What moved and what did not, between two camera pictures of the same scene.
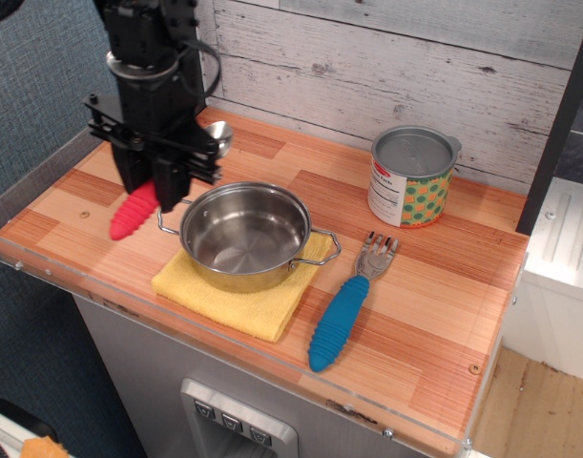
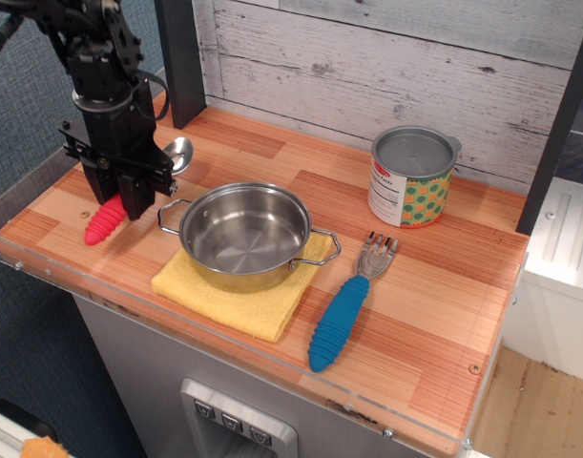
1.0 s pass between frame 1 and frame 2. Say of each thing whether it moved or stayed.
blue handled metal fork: stayed
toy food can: stayed
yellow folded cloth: stayed
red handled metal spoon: moved
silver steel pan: stayed
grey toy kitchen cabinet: stayed
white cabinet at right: stayed
